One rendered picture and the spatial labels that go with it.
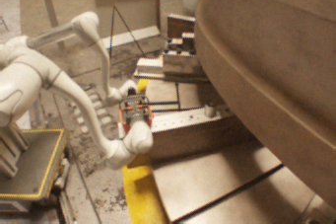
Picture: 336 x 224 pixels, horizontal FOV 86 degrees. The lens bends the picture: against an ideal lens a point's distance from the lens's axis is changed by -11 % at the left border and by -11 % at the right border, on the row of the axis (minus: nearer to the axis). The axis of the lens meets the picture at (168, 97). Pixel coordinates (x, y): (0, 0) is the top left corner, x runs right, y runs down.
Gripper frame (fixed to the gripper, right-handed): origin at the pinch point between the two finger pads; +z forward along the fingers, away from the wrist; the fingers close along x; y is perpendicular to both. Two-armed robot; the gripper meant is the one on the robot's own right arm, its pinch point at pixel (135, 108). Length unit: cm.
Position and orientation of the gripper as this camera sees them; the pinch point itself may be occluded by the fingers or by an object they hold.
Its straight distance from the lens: 126.1
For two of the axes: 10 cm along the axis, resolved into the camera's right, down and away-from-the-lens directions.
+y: -0.5, -8.9, -4.6
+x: -9.7, 1.6, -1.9
